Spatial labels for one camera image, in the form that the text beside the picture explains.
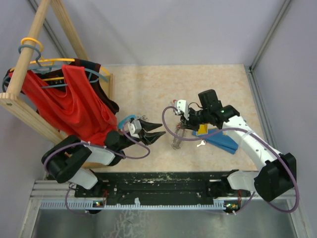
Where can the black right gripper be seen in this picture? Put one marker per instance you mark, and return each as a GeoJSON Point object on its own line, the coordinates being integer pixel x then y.
{"type": "Point", "coordinates": [188, 124]}

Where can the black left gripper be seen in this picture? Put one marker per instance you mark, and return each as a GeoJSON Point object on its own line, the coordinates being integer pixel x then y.
{"type": "Point", "coordinates": [149, 138]}

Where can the steel key ring disc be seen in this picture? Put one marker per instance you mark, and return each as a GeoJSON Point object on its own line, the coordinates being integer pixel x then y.
{"type": "Point", "coordinates": [180, 131]}

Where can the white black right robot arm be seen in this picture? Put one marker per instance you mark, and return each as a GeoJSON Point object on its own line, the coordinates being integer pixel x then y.
{"type": "Point", "coordinates": [276, 171]}

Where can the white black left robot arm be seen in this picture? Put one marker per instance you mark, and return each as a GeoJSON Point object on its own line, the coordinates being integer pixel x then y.
{"type": "Point", "coordinates": [65, 161]}

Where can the loose silver key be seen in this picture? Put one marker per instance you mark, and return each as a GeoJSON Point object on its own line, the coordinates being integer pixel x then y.
{"type": "Point", "coordinates": [202, 143]}

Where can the yellow blue cartoon cloth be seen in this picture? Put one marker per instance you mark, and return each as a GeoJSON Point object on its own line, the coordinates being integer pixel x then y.
{"type": "Point", "coordinates": [219, 140]}

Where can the red shirt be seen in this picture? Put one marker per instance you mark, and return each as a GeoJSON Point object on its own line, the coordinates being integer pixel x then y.
{"type": "Point", "coordinates": [77, 111]}

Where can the yellow clothes hanger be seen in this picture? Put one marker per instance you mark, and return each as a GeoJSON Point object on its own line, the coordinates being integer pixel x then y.
{"type": "Point", "coordinates": [40, 60]}

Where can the teal clothes hanger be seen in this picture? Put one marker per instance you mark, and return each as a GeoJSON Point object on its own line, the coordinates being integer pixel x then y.
{"type": "Point", "coordinates": [54, 77]}

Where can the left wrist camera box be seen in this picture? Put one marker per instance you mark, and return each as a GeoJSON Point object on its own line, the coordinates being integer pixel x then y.
{"type": "Point", "coordinates": [135, 128]}

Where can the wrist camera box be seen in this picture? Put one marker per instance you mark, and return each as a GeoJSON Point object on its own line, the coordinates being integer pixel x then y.
{"type": "Point", "coordinates": [181, 108]}
{"type": "Point", "coordinates": [135, 128]}

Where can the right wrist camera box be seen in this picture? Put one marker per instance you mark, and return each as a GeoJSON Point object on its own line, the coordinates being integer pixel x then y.
{"type": "Point", "coordinates": [181, 108]}

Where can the blue handled key ring disc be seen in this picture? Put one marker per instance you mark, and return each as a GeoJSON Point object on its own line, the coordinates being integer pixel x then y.
{"type": "Point", "coordinates": [129, 117]}

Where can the aluminium frame rail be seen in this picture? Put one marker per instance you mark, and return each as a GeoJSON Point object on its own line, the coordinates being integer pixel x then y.
{"type": "Point", "coordinates": [285, 69]}

